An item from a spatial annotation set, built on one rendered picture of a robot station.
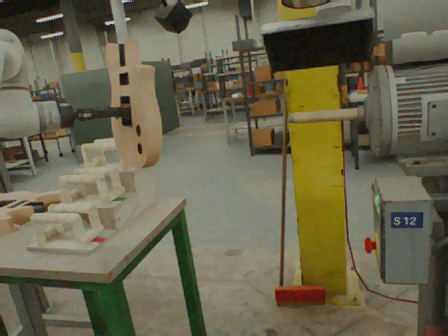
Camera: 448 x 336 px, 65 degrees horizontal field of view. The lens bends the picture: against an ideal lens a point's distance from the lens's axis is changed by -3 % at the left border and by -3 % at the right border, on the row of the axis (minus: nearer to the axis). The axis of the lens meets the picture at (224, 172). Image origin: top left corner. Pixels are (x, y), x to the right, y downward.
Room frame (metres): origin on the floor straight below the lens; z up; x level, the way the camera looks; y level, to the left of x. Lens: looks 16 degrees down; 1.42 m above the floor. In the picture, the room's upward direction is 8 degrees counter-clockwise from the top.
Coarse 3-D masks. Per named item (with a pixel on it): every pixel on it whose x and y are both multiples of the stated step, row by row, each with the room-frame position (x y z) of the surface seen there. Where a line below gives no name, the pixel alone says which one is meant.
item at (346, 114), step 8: (304, 112) 1.07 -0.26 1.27; (312, 112) 1.06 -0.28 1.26; (320, 112) 1.05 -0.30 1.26; (328, 112) 1.04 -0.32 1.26; (336, 112) 1.03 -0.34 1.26; (344, 112) 1.02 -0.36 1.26; (352, 112) 1.01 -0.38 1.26; (296, 120) 1.06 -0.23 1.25; (304, 120) 1.05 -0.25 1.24; (312, 120) 1.05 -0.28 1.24; (320, 120) 1.04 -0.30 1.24; (328, 120) 1.04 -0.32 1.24; (336, 120) 1.03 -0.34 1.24
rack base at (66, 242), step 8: (64, 232) 1.19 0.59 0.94; (72, 232) 1.18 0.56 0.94; (104, 232) 1.14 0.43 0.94; (112, 232) 1.14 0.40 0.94; (48, 240) 1.14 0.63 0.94; (56, 240) 1.13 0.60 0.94; (64, 240) 1.12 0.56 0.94; (72, 240) 1.11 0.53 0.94; (104, 240) 1.09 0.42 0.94; (32, 248) 1.10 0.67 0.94; (40, 248) 1.09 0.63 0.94; (48, 248) 1.08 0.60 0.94; (56, 248) 1.06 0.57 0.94; (64, 248) 1.06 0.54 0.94; (72, 248) 1.05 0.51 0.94; (80, 248) 1.04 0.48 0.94; (88, 248) 1.03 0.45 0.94; (96, 248) 1.04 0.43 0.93
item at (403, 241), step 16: (400, 176) 0.81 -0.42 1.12; (416, 176) 0.80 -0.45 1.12; (384, 192) 0.72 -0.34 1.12; (400, 192) 0.71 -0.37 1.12; (416, 192) 0.70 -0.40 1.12; (384, 208) 0.68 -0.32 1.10; (400, 208) 0.67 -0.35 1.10; (416, 208) 0.66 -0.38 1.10; (432, 208) 0.65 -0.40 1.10; (384, 224) 0.68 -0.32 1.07; (400, 224) 0.67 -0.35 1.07; (416, 224) 0.66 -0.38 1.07; (384, 240) 0.68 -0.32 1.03; (400, 240) 0.67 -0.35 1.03; (416, 240) 0.66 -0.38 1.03; (384, 256) 0.68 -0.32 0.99; (400, 256) 0.67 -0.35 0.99; (416, 256) 0.66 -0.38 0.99; (384, 272) 0.68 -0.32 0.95; (400, 272) 0.67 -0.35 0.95; (416, 272) 0.66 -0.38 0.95
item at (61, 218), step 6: (30, 216) 1.11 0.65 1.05; (36, 216) 1.10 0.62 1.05; (42, 216) 1.09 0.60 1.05; (48, 216) 1.08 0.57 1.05; (54, 216) 1.07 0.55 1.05; (60, 216) 1.07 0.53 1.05; (66, 216) 1.06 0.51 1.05; (72, 216) 1.05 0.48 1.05; (78, 216) 1.05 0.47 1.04; (36, 222) 1.10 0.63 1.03; (42, 222) 1.09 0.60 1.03; (48, 222) 1.08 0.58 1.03; (54, 222) 1.07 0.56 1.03; (60, 222) 1.06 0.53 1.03; (66, 222) 1.06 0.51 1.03
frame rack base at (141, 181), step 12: (120, 168) 1.38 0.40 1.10; (132, 168) 1.35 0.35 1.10; (144, 168) 1.39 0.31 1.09; (108, 180) 1.35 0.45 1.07; (120, 180) 1.33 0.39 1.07; (132, 180) 1.31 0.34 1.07; (144, 180) 1.38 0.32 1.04; (96, 192) 1.37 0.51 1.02; (144, 192) 1.36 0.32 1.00; (156, 192) 1.44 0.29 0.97; (144, 204) 1.34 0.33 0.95
